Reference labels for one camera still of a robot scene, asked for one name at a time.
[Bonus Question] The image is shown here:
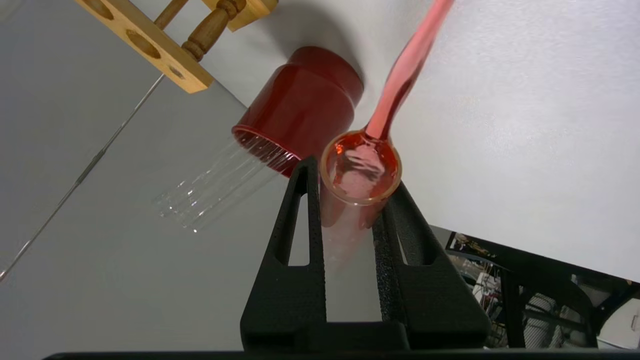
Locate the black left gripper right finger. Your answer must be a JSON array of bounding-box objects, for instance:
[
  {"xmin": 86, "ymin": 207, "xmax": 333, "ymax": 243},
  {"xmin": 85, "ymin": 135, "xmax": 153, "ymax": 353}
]
[{"xmin": 374, "ymin": 182, "xmax": 491, "ymax": 351}]

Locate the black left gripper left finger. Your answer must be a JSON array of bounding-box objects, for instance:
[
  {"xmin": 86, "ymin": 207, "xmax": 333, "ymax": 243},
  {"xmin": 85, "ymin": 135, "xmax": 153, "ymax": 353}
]
[{"xmin": 240, "ymin": 156, "xmax": 327, "ymax": 351}]

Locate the test tube with red pigment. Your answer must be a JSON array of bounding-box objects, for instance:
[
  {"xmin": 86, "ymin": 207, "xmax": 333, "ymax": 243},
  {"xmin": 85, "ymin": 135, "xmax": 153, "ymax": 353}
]
[{"xmin": 319, "ymin": 130, "xmax": 403, "ymax": 273}]

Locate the empty clear glass test tube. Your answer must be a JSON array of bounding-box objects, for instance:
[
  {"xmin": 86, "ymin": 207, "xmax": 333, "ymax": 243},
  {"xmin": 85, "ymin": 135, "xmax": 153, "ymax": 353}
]
[
  {"xmin": 152, "ymin": 140, "xmax": 286, "ymax": 221},
  {"xmin": 170, "ymin": 150, "xmax": 301, "ymax": 233}
]

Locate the wooden test tube rack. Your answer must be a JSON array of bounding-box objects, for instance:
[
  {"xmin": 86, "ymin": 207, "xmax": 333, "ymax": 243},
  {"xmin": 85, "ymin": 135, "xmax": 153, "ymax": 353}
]
[{"xmin": 75, "ymin": 0, "xmax": 279, "ymax": 95}]

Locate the black chair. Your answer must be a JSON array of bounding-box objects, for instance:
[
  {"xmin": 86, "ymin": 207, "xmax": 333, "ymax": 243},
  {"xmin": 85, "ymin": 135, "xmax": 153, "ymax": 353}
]
[{"xmin": 495, "ymin": 245, "xmax": 621, "ymax": 351}]

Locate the dark red cup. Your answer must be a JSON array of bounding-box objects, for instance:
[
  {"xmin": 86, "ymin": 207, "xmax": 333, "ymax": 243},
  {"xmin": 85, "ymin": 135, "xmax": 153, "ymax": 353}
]
[{"xmin": 231, "ymin": 46, "xmax": 365, "ymax": 179}]

